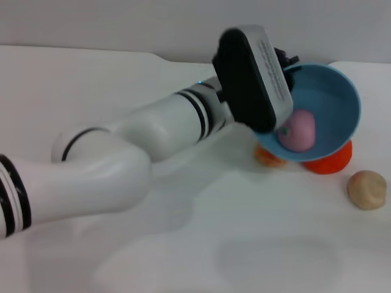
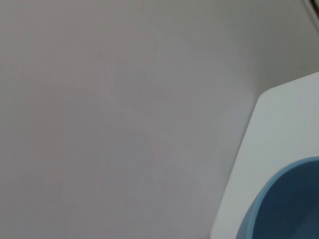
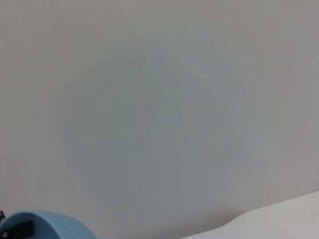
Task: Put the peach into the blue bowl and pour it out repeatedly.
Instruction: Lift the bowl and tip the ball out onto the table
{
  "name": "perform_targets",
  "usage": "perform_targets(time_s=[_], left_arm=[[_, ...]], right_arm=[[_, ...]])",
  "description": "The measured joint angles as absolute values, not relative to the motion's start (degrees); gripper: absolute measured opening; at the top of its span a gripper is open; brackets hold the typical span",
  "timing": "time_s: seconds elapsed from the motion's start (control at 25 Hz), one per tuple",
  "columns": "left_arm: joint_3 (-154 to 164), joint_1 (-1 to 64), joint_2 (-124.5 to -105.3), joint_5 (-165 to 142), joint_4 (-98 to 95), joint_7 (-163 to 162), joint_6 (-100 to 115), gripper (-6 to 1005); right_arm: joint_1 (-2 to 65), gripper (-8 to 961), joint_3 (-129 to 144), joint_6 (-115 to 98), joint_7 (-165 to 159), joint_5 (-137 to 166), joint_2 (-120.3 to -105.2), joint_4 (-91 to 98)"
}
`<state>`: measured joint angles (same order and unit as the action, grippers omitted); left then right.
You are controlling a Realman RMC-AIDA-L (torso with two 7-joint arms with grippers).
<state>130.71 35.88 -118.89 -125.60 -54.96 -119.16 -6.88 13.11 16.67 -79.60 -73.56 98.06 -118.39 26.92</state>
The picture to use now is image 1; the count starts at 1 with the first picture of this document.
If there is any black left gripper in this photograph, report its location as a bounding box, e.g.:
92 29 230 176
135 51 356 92
273 45 302 93

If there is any blue bowl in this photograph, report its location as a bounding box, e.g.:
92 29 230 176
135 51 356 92
253 62 362 162

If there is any pink toy peach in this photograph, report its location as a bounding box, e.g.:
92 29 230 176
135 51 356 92
276 109 316 153

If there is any orange striped toy bread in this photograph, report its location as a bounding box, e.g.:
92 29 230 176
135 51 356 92
254 145 288 168

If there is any orange toy persimmon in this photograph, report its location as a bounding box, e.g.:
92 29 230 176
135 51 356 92
301 139 354 175

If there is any beige toy potato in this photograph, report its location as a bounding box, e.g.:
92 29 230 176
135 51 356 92
346 170 388 211

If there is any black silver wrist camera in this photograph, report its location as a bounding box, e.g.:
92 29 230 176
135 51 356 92
212 24 294 135

